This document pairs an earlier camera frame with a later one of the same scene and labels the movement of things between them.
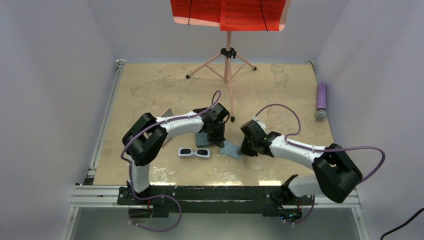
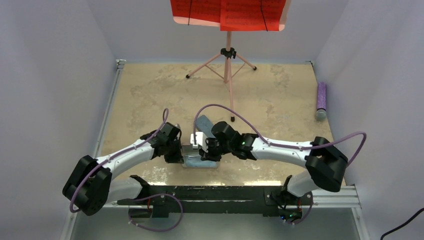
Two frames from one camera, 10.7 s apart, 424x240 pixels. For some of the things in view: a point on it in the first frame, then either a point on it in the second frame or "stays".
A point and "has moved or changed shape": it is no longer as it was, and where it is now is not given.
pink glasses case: x=168 y=113 has moved or changed shape
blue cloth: x=230 y=150 has moved or changed shape
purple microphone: x=321 y=113 stays
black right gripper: x=244 y=150 -> x=209 y=155
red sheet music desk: x=233 y=15 stays
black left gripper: x=218 y=140 -> x=177 y=157
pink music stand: x=226 y=65 stays
